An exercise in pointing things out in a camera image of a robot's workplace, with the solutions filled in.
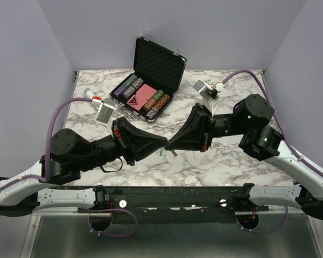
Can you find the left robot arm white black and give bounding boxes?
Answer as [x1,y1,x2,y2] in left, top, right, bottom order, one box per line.
[0,118,167,217]

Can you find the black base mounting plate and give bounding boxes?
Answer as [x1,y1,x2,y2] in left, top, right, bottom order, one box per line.
[44,184,272,224]

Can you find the red playing card deck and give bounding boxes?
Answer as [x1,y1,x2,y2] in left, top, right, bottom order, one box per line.
[127,84,157,111]

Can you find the green key tag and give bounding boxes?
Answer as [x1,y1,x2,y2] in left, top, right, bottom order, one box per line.
[159,147,165,156]

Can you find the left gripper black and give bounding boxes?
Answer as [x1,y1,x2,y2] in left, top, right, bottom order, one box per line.
[79,117,170,173]

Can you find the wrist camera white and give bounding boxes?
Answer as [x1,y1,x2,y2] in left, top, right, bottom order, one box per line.
[192,80,225,116]
[92,96,115,134]

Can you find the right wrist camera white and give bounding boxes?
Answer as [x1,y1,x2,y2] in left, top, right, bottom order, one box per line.
[192,80,225,116]

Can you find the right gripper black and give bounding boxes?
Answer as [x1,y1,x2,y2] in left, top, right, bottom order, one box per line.
[168,102,249,152]

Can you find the purple poker chip row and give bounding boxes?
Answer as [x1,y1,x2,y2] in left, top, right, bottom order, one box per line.
[113,85,129,97]

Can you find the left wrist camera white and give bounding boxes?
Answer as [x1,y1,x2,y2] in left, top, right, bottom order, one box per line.
[92,96,115,134]

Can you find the black poker chip case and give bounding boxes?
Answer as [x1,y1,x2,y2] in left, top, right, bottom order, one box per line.
[109,36,187,123]

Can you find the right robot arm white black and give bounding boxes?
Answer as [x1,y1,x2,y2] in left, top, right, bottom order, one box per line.
[166,94,323,220]

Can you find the orange poker chip row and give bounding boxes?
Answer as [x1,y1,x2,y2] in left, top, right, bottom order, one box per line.
[143,90,171,119]

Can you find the green poker chip row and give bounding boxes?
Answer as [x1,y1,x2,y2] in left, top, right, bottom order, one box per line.
[123,74,144,89]

